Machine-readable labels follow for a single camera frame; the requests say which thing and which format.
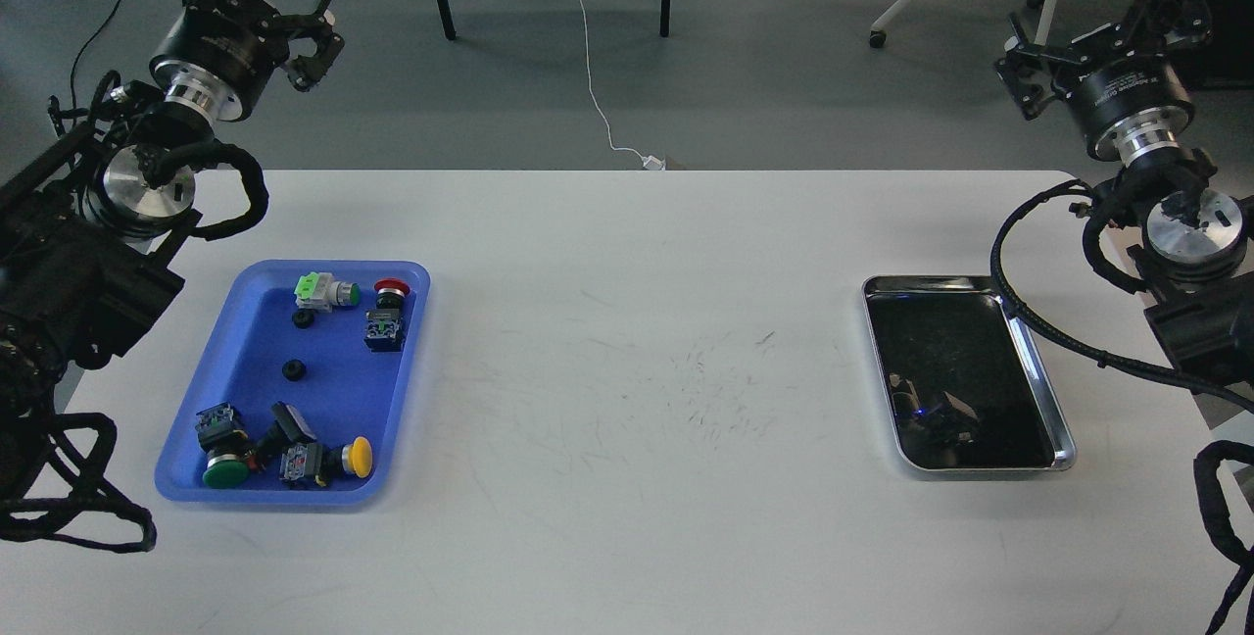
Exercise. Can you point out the black selector switch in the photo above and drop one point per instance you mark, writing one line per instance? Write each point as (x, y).
(289, 427)

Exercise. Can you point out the silver metal tray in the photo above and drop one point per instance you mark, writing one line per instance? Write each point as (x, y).
(966, 389)

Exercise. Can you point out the green mushroom button switch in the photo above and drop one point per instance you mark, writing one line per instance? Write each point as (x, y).
(221, 433)

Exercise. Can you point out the blue plastic tray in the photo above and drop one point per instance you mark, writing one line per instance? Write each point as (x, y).
(349, 391)

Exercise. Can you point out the red push button switch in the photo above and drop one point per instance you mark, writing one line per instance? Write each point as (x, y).
(384, 329)

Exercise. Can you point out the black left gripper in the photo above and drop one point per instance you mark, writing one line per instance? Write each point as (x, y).
(220, 55)

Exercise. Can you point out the green push button switch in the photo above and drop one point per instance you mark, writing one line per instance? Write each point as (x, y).
(321, 291)

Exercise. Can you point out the black cabinet on casters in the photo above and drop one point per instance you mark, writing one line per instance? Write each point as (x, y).
(1224, 63)

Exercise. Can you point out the yellow push button switch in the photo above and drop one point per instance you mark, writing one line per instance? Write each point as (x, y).
(311, 464)

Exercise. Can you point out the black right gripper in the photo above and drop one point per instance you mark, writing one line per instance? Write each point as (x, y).
(1120, 89)

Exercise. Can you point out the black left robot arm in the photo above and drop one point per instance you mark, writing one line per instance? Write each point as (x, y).
(90, 228)

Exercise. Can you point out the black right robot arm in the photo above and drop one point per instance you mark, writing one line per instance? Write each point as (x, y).
(1156, 227)

